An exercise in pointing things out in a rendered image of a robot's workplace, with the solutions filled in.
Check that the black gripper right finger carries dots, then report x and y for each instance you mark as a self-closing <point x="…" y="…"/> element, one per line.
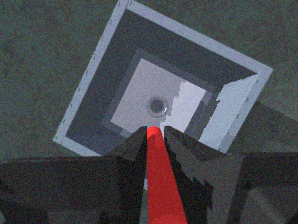
<point x="213" y="185"/>

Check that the red peg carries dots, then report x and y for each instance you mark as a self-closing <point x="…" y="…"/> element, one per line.
<point x="164" y="202"/>

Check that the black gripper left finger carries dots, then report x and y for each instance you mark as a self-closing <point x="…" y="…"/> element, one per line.
<point x="113" y="182"/>

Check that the grey square plate with hole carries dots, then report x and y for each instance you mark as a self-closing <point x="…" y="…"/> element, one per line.
<point x="150" y="83"/>

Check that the grey-blue open box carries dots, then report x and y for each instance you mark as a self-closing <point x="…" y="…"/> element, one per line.
<point x="232" y="80"/>

